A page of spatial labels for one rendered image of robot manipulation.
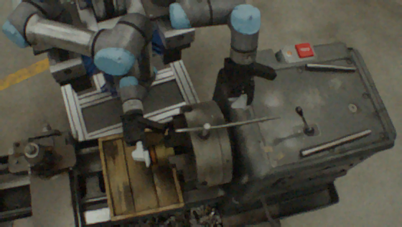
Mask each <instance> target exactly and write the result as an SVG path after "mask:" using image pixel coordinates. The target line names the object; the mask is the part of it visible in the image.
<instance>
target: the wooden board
mask: <svg viewBox="0 0 402 227"><path fill-rule="evenodd" d="M149 133H150V134H151V135H153V136H152V137H151V138H150V136H151V135H150V134H149ZM156 134H157V135H156ZM160 134H161V133H159V132H157V131H153V130H149V129H146V139H147V144H148V146H149V145H154V144H156V143H159V142H162V140H164V139H163V138H164V135H166V134H168V132H167V130H166V132H165V134H161V135H160ZM158 135H159V136H158ZM157 136H158V137H157ZM157 138H158V139H157ZM98 139H99V145H100V155H101V159H102V164H103V174H104V179H105V183H106V193H107V199H108V208H109V212H110V214H111V218H112V220H111V221H121V220H124V219H127V218H135V217H139V216H143V215H150V214H152V213H158V212H161V211H163V210H171V209H174V208H180V207H183V206H184V200H183V197H182V191H181V187H180V185H179V178H178V176H177V170H176V168H173V169H170V168H169V167H170V166H169V165H167V164H164V165H159V164H157V165H158V166H157V165H153V166H151V163H150V164H149V166H148V167H147V166H146V161H141V160H134V158H133V156H132V153H133V152H134V151H135V150H136V146H133V147H126V143H125V141H123V139H124V137H123V134H117V135H113V136H107V137H100V138H98ZM161 139H162V140H161ZM121 140H122V141H121ZM153 140H154V141H153ZM160 140H161V141H160ZM119 142H120V143H119ZM104 143H105V144H104ZM109 143H110V144H109ZM123 143H124V147H125V151H124V147H123ZM151 143H152V144H151ZM164 144H165V141H164ZM106 149H107V150H106ZM111 149H112V150H111ZM109 152H110V153H109ZM125 152H126V158H125ZM107 159H108V160H107ZM124 159H127V164H128V168H127V164H126V160H124ZM156 168H157V169H156ZM158 168H159V169H158ZM167 168H168V169H167ZM170 170H171V171H170ZM128 171H129V176H130V180H129V176H128ZM166 172H167V173H166ZM168 172H169V173H168ZM155 173H156V174H155ZM165 173H166V174H165ZM161 174H162V176H160V175H161ZM165 176H166V177H165ZM172 180H174V181H172ZM130 181H131V185H130ZM160 181H161V187H160ZM155 183H156V184H157V185H156V184H155ZM165 183H166V184H165ZM165 185H167V187H166V186H165ZM155 186H156V187H155ZM162 186H164V187H162ZM131 188H132V190H133V191H132V192H131ZM155 188H156V189H157V194H156V189H155ZM175 188H176V189H175ZM173 189H174V190H173ZM120 192H122V193H120ZM112 193H113V194H112ZM127 193H129V194H127ZM131 193H133V195H134V200H133V196H132V194H131ZM169 193H170V194H169ZM171 193H174V194H171ZM125 194H127V195H125ZM155 194H156V195H155ZM128 195H129V196H128ZM148 195H149V196H148ZM172 195H173V196H172ZM175 195H176V196H175ZM139 196H140V197H139ZM157 196H158V197H157ZM170 196H171V197H170ZM113 197H114V198H113ZM137 197H138V198H137ZM168 197H169V199H167V198H168ZM173 197H174V198H173ZM126 198H127V199H128V200H127V199H126ZM129 198H130V199H129ZM157 198H158V199H159V200H160V201H159V202H158V200H157ZM170 199H171V200H172V199H173V201H171V200H170ZM177 199H178V200H177ZM116 200H117V201H118V202H117V201H116ZM156 200H157V201H156ZM168 200H169V202H168ZM134 201H135V202H134ZM176 201H177V202H176ZM175 202H176V203H175ZM132 203H133V204H132ZM157 203H158V204H157ZM129 204H130V205H129ZM159 204H160V207H159ZM134 205H135V208H133V207H134ZM157 205H158V206H157ZM116 206H117V207H116ZM116 208H117V210H116ZM137 208H138V210H137ZM139 208H140V209H141V210H140V209H139ZM146 208H147V209H146ZM125 209H126V210H127V211H128V212H127V211H126V212H125ZM129 209H130V211H129ZM135 209H136V212H135ZM115 210H116V212H115ZM120 212H123V214H122V213H120Z"/></svg>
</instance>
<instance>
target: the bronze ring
mask: <svg viewBox="0 0 402 227"><path fill-rule="evenodd" d="M148 150H149V159H150V162H151V166H153V165H157V164H159V165H164V164H168V165H169V162H168V161H169V157H173V156H175V153H174V148H173V147H166V144H164V140H162V142H159V143H156V144H154V145H149V146H148Z"/></svg>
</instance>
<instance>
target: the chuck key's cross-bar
mask: <svg viewBox="0 0 402 227"><path fill-rule="evenodd" d="M280 118H281V114H277V115H273V116H266V117H262V118H257V119H250V120H245V121H237V122H233V123H229V124H221V125H215V126H210V130H211V129H223V128H228V127H232V126H240V125H244V124H252V123H256V122H260V121H268V120H272V119H280ZM182 131H204V130H203V126H200V127H193V128H185V129H175V132H182Z"/></svg>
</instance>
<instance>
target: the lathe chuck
mask: <svg viewBox="0 0 402 227"><path fill-rule="evenodd" d="M186 108H191V110H192V112H189V113H188V112H184V119H185V125H186V128H193V127H200V126H203V125H204V124H205V123H209V124H210V125H211V126H215V121H214V118H213V116H212V113H211V111H210V109H209V107H208V106H207V104H206V103H205V102H200V103H194V104H190V105H186V106H180V107H179V114H181V113H183V111H182V110H184V109H186ZM187 140H188V143H189V146H190V154H191V157H192V162H193V165H194V167H195V172H196V176H197V179H198V183H201V182H203V181H205V182H206V185H203V186H198V184H197V182H196V183H194V184H195V187H196V188H197V189H199V188H202V187H211V186H214V185H220V184H221V183H222V182H223V159H222V154H221V149H220V142H219V139H218V131H217V129H211V130H209V136H208V137H207V138H205V139H203V138H201V137H200V136H199V131H187Z"/></svg>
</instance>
